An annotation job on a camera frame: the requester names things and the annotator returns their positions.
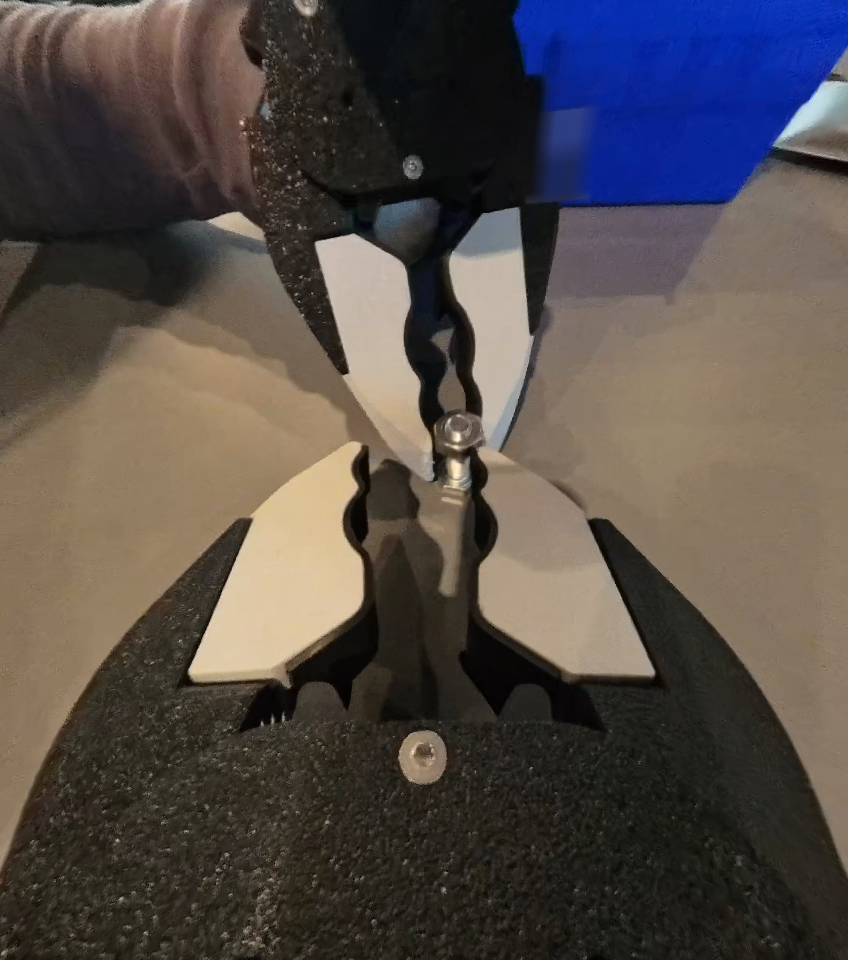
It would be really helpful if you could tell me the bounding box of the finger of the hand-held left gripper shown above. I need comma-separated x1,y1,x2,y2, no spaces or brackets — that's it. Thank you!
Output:
448,206,537,451
313,232,440,483

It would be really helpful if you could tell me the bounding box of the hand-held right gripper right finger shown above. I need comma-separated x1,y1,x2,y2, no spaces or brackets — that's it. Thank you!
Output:
465,450,657,685

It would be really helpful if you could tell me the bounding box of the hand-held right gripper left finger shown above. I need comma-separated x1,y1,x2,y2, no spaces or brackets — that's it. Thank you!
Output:
189,441,376,687

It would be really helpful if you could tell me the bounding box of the silver hex bolt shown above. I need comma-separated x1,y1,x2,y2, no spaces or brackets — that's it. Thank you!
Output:
433,411,487,492

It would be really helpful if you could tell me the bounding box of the blue plastic bin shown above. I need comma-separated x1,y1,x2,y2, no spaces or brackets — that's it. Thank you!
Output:
510,0,848,209

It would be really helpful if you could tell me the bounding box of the person's left forearm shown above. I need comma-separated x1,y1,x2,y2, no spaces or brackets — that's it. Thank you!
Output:
0,0,269,246

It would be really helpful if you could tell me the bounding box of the grey pouch with snap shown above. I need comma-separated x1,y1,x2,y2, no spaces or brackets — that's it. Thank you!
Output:
772,75,848,179

